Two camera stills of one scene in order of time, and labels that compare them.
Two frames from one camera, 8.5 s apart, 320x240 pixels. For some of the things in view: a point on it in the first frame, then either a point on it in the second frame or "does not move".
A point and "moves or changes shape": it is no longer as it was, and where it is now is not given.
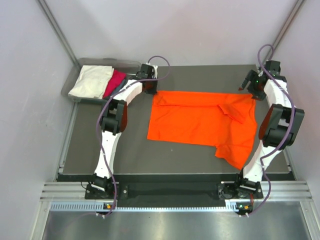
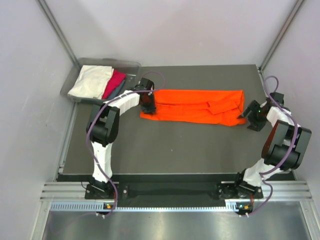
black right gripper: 252,76 → 254,125
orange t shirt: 227,121 moves or changes shape
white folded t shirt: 92,81 does not move
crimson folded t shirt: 116,78 does not move
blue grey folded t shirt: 119,87 does not move
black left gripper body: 151,87 → 149,105
